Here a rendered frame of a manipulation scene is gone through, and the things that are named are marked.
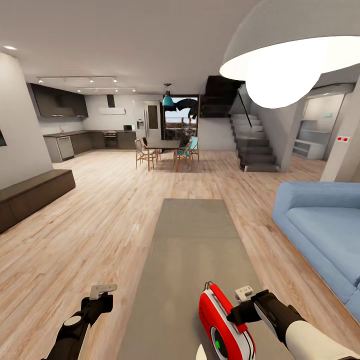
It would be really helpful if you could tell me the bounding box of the radio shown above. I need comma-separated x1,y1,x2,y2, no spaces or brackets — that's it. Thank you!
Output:
199,283,256,360

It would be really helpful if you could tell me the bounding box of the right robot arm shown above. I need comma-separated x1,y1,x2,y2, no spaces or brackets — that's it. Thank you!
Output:
226,285,360,360

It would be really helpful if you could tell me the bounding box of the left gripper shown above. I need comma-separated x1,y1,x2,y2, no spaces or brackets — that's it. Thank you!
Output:
81,293,113,320

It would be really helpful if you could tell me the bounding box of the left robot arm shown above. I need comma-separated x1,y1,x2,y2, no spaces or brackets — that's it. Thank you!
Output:
41,283,118,360

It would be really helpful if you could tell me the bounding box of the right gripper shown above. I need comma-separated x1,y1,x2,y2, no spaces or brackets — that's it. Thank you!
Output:
226,301,258,326

